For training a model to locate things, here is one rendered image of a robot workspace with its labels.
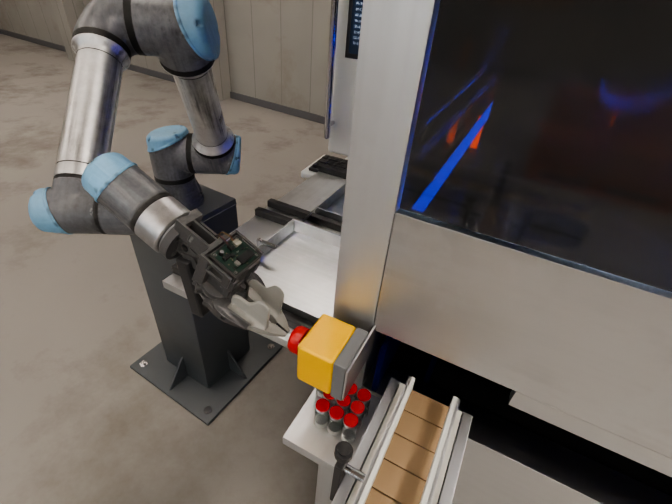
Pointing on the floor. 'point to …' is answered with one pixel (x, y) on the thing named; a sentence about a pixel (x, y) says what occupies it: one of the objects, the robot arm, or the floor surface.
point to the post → (378, 159)
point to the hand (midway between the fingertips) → (278, 330)
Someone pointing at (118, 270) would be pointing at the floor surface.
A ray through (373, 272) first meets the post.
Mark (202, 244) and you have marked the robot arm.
